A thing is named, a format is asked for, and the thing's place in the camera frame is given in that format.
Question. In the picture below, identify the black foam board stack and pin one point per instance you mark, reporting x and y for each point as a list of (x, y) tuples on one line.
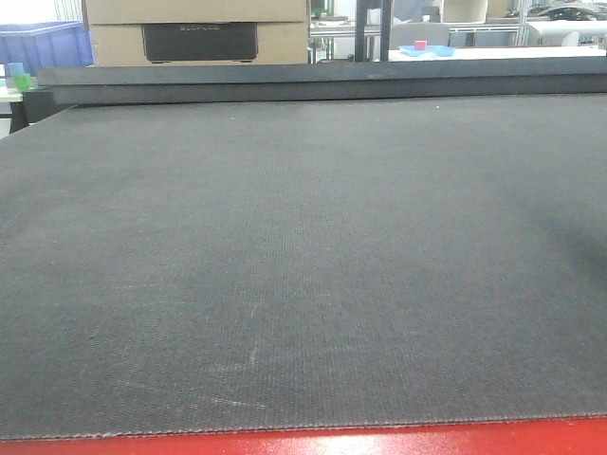
[(97, 85)]

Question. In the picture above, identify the light blue tray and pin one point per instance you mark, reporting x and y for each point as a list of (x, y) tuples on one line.
[(429, 50)]

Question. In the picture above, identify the pink cube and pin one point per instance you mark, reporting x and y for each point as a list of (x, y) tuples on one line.
[(420, 44)]

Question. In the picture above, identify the large cardboard box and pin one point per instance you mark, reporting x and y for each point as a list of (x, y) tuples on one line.
[(143, 33)]

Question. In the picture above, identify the green cup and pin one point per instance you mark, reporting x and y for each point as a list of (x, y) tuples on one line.
[(22, 83)]

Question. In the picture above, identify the blue storage crate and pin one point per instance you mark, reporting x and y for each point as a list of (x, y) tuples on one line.
[(49, 44)]

